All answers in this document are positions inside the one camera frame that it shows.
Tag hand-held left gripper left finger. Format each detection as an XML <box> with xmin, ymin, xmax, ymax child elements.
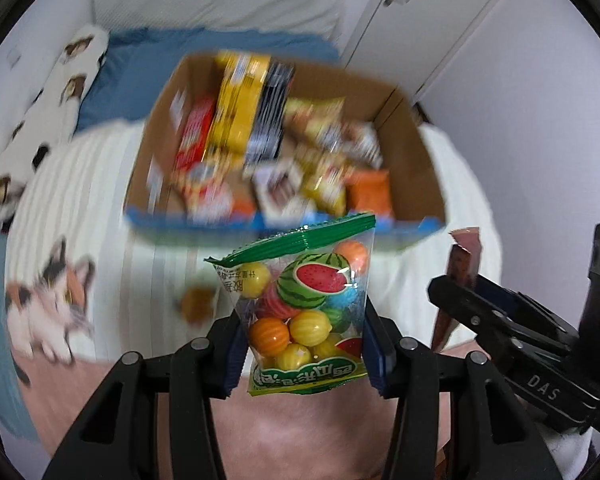
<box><xmin>42</xmin><ymin>310</ymin><xmax>248</xmax><ymax>480</ymax></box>

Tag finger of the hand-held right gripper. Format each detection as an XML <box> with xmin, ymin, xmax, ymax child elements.
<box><xmin>426</xmin><ymin>275</ymin><xmax>570</xmax><ymax>362</ymax></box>
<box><xmin>472</xmin><ymin>274</ymin><xmax>579</xmax><ymax>347</ymax></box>

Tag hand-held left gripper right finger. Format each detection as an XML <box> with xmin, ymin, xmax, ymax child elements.
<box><xmin>362</xmin><ymin>301</ymin><xmax>563</xmax><ymax>480</ymax></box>

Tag brown and pink snack packet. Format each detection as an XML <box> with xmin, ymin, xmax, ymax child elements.
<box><xmin>430</xmin><ymin>227</ymin><xmax>482</xmax><ymax>353</ymax></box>

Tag fruit candy packet green edges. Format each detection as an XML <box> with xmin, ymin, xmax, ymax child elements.
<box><xmin>203</xmin><ymin>212</ymin><xmax>377</xmax><ymax>397</ymax></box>

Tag cardboard box with blue print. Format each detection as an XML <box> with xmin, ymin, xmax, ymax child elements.
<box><xmin>122</xmin><ymin>52</ymin><xmax>448</xmax><ymax>248</ymax></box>

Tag small brown round item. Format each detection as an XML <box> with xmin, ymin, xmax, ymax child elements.
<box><xmin>177</xmin><ymin>285</ymin><xmax>218</xmax><ymax>323</ymax></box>

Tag cat print striped blanket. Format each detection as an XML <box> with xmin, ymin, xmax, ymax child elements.
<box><xmin>2</xmin><ymin>120</ymin><xmax>503</xmax><ymax>480</ymax></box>

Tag pile of assorted snack packets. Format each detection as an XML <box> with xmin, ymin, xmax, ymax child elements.
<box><xmin>170</xmin><ymin>50</ymin><xmax>396</xmax><ymax>226</ymax></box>

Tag white cabinet door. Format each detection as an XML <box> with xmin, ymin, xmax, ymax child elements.
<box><xmin>340</xmin><ymin>0</ymin><xmax>526</xmax><ymax>101</ymax></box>

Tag blue bed sheet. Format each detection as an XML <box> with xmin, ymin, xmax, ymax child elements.
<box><xmin>75</xmin><ymin>27</ymin><xmax>341</xmax><ymax>133</ymax></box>

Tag long cat print pillow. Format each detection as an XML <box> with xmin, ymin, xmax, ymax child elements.
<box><xmin>0</xmin><ymin>24</ymin><xmax>111</xmax><ymax>233</ymax></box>

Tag white pillow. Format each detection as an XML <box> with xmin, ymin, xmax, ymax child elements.
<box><xmin>89</xmin><ymin>0</ymin><xmax>343</xmax><ymax>43</ymax></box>

